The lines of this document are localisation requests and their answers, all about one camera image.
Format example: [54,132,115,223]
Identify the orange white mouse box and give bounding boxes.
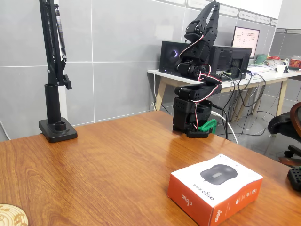
[167,154,263,226]

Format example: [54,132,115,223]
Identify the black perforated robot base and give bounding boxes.
[286,165,301,191]

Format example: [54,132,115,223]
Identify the black computer case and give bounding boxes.
[159,40,253,83]

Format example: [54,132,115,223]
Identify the computer monitor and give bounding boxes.
[231,26,261,59]

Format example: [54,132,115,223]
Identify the white table wooden legs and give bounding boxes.
[147,67,301,123]

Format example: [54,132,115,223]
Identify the green bag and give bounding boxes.
[255,54,269,65]

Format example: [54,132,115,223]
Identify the green table clamp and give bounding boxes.
[197,119,217,135]

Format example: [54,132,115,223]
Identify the red tin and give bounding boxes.
[288,56,301,70]

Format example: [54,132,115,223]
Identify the black office chair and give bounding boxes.
[268,101,301,168]

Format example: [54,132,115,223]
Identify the black boom stand base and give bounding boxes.
[39,83,78,144]

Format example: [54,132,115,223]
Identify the round wooden coaster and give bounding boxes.
[0,203,29,226]

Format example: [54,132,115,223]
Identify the black desk cable bundle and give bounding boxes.
[221,68,276,137]

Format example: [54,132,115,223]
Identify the red white servo cable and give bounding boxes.
[178,32,223,130]

